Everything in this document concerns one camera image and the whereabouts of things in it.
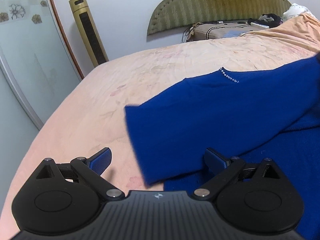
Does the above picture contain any black clothes pile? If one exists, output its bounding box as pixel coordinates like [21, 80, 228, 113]
[247, 14, 283, 28]

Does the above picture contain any blue knit sweater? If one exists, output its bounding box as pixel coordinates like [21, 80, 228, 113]
[125, 56, 319, 239]

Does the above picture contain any olive green padded headboard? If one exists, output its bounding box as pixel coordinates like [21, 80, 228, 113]
[147, 0, 291, 35]

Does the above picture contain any pink floral bed sheet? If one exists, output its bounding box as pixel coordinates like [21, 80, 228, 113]
[1, 13, 319, 239]

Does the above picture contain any frosted glass sliding door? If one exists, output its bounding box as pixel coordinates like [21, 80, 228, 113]
[1, 0, 81, 129]

